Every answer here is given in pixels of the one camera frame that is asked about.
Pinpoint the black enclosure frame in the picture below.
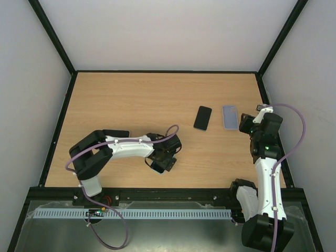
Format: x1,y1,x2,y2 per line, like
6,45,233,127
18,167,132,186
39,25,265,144
1,1,335,251

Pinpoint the phone in white case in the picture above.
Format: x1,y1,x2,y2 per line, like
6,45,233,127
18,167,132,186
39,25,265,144
150,161,167,174

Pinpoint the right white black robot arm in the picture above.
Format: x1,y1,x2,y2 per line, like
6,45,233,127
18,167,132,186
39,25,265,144
229,112,295,251

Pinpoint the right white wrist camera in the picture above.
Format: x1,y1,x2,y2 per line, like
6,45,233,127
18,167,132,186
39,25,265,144
253,104,274,123

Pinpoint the lilac phone case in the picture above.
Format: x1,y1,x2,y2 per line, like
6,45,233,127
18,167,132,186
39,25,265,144
222,106,238,130

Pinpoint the light blue slotted cable duct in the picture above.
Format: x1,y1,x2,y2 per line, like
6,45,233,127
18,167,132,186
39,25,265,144
33,208,232,220

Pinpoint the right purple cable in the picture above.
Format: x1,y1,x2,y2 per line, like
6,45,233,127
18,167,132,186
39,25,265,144
233,102,307,252

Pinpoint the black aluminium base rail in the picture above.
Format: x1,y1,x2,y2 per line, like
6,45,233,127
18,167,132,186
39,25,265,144
26,186,305,208

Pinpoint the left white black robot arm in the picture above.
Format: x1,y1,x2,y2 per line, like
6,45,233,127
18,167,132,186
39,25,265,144
66,130,182,197

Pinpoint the black phone green edge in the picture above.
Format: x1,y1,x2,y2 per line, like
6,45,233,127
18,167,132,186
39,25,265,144
193,106,212,131

